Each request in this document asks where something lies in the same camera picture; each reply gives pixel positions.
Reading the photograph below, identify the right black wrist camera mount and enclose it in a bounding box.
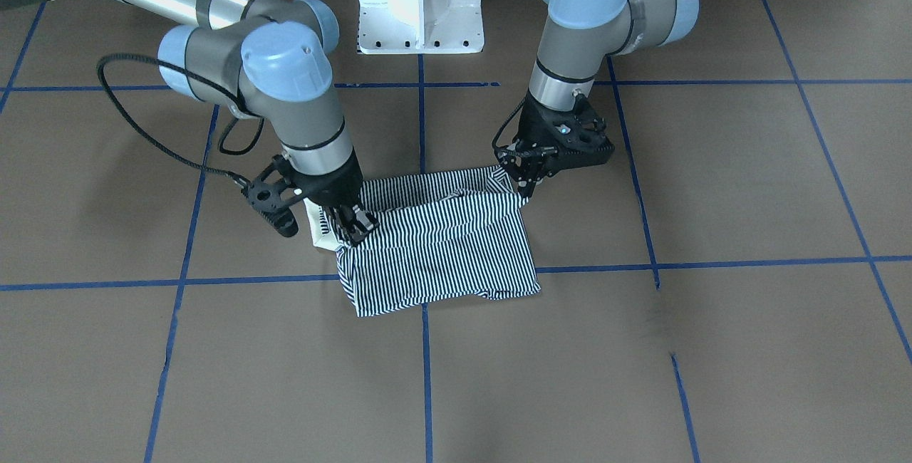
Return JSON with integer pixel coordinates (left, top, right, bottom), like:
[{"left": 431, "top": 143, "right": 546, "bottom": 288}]
[{"left": 241, "top": 155, "right": 304, "bottom": 238}]

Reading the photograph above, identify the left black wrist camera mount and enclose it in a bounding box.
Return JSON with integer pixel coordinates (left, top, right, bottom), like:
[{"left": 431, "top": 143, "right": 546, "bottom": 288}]
[{"left": 551, "top": 94, "right": 615, "bottom": 170}]

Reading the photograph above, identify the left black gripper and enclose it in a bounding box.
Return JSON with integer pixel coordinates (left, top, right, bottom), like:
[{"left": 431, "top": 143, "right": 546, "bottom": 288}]
[{"left": 497, "top": 93, "right": 592, "bottom": 198}]

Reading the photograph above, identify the blue white striped polo shirt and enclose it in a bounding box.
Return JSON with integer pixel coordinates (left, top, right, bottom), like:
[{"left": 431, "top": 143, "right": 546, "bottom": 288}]
[{"left": 305, "top": 165, "right": 541, "bottom": 317}]

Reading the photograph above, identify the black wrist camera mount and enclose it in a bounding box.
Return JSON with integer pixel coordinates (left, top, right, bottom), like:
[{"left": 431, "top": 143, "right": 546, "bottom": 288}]
[
  {"left": 241, "top": 155, "right": 304, "bottom": 238},
  {"left": 551, "top": 94, "right": 615, "bottom": 170}
]

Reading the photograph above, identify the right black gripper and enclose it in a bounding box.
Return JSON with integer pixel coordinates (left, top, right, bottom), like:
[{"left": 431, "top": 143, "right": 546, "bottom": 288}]
[{"left": 296, "top": 151, "right": 378, "bottom": 246}]

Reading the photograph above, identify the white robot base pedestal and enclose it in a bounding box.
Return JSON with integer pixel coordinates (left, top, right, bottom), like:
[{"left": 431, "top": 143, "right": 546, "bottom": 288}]
[{"left": 356, "top": 0, "right": 485, "bottom": 55}]

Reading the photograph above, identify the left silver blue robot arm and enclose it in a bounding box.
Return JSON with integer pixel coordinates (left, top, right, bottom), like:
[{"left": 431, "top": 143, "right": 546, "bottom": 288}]
[{"left": 492, "top": 0, "right": 700, "bottom": 198}]

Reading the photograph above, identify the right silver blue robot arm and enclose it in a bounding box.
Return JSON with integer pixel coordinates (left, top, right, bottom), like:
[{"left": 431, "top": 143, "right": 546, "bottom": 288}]
[{"left": 2, "top": 0, "right": 377, "bottom": 246}]

